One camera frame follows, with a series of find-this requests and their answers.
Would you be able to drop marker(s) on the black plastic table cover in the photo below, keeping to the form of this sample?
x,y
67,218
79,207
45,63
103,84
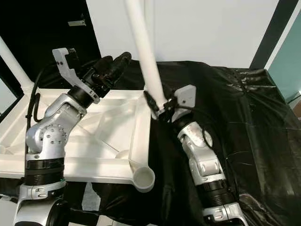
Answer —
x,y
254,141

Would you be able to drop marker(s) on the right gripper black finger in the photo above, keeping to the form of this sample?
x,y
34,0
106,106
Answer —
x,y
151,100

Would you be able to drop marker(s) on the brown wooden furniture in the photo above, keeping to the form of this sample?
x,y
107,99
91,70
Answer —
x,y
297,109

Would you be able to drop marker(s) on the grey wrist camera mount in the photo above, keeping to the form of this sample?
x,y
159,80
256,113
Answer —
x,y
186,98
63,63

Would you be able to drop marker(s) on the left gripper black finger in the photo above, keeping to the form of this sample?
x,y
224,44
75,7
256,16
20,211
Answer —
x,y
102,62
120,63

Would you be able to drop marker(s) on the black door frame post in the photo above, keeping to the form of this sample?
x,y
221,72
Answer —
x,y
270,33

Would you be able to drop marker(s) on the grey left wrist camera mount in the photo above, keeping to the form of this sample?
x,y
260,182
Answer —
x,y
63,63

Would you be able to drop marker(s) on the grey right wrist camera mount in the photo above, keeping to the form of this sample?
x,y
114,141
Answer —
x,y
186,98

